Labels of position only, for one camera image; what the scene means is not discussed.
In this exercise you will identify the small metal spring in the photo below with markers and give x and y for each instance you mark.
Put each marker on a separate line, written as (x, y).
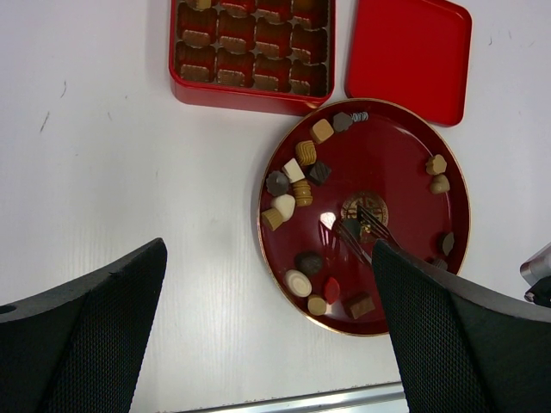
(359, 117)

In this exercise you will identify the aluminium rail with cable duct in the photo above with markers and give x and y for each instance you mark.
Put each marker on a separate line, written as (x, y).
(389, 397)

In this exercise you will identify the white round swirl chocolate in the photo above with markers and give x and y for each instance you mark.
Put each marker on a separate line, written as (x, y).
(298, 283)

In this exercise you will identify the brown shell chocolate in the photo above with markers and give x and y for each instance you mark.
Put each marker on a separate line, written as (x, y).
(440, 263)

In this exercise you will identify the tan round chocolate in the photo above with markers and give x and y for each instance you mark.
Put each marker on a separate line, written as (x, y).
(316, 305)

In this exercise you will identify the white dome chocolate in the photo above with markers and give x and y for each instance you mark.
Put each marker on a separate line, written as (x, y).
(285, 205)

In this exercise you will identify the dark cone chocolate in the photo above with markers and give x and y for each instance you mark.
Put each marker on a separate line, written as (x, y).
(309, 263)

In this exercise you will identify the dark round chocolate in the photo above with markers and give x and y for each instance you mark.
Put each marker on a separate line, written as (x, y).
(353, 226)

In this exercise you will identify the dark square chocolate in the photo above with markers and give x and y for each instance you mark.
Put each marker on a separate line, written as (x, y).
(318, 173)

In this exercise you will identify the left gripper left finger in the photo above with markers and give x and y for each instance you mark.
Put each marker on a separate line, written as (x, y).
(79, 347)

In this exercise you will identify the red box lid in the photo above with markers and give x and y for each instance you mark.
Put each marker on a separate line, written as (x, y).
(413, 53)

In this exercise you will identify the tan ridged chocolate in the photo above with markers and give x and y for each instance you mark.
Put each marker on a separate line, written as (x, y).
(272, 218)

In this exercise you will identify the tan barrel chocolate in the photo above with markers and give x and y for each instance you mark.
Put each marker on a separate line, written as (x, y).
(302, 193)

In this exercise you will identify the red chocolate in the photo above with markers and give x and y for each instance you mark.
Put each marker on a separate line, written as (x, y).
(331, 291)

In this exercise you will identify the white cube chocolate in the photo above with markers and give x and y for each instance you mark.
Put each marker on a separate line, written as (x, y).
(293, 171)

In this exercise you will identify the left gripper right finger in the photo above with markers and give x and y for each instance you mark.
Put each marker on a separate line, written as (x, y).
(461, 347)

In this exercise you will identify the dark flower chocolate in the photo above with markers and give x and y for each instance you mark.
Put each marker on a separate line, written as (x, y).
(341, 122)

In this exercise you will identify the red chocolate box with tray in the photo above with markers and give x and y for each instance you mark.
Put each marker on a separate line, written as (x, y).
(265, 56)

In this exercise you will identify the round dark red plate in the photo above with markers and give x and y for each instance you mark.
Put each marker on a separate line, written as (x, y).
(379, 164)

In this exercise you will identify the small tan square chocolate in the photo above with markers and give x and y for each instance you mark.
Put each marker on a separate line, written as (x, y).
(199, 4)

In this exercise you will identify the brown rectangular chocolate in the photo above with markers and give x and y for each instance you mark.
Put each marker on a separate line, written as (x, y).
(359, 305)

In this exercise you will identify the brown leaf chocolate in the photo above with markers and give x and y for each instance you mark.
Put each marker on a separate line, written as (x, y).
(446, 243)

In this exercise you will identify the grey flower chocolate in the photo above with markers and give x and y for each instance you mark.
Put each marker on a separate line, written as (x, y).
(277, 183)

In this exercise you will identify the tan heart chocolate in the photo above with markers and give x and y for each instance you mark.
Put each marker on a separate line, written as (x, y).
(440, 184)

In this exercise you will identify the tan wavy chocolate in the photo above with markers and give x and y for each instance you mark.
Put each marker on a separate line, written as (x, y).
(305, 152)

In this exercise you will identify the metal tongs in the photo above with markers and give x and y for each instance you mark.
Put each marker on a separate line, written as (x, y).
(370, 225)

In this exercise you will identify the tan flower chocolate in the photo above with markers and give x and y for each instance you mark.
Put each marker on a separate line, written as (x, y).
(436, 165)

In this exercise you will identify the right camera mount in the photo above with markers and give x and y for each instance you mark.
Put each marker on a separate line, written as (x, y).
(536, 272)

